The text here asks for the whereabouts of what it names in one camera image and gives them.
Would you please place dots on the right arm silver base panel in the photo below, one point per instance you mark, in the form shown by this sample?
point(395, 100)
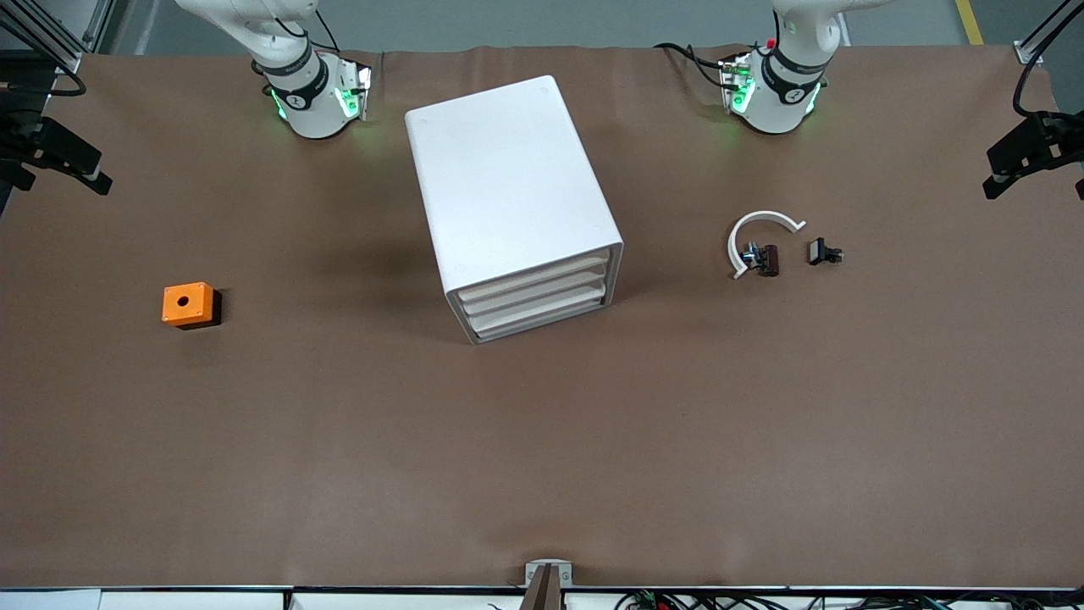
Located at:
point(357, 89)

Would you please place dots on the white table edge rail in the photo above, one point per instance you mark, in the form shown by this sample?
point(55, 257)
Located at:
point(169, 601)

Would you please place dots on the brown table mat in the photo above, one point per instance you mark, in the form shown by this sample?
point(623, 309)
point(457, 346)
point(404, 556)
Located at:
point(254, 466)

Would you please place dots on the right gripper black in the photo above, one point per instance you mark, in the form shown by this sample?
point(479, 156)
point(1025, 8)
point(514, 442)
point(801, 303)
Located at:
point(20, 138)

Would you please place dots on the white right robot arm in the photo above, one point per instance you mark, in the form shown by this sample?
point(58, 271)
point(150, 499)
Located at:
point(313, 110)

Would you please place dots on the dark camera stand post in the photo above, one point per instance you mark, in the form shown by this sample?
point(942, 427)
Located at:
point(544, 593)

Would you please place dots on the orange box with hole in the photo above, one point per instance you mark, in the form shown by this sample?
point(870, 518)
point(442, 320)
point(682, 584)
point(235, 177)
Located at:
point(188, 309)

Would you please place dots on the aluminium frame profile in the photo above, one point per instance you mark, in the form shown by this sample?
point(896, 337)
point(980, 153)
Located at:
point(1029, 52)
point(97, 25)
point(68, 61)

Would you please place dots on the white plastic drawer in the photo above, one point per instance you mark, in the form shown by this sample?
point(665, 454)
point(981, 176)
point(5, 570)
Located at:
point(533, 279)
point(539, 314)
point(535, 296)

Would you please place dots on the left arm silver base panel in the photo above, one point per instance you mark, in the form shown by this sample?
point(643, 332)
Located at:
point(733, 85)

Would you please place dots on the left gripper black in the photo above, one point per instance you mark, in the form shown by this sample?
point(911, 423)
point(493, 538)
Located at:
point(1073, 140)

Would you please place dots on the white plastic drawer cabinet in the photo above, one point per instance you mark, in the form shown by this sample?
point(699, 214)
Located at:
point(508, 169)

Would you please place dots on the brown component with metal part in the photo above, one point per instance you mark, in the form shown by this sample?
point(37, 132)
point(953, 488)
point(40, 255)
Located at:
point(769, 261)

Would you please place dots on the small black component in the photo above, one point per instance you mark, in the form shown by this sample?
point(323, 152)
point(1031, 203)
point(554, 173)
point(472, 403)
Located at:
point(818, 251)

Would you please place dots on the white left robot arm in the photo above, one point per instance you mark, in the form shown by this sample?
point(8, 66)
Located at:
point(783, 102)

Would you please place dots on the grey metal clamp bracket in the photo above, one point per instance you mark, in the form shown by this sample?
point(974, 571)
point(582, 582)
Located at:
point(533, 569)

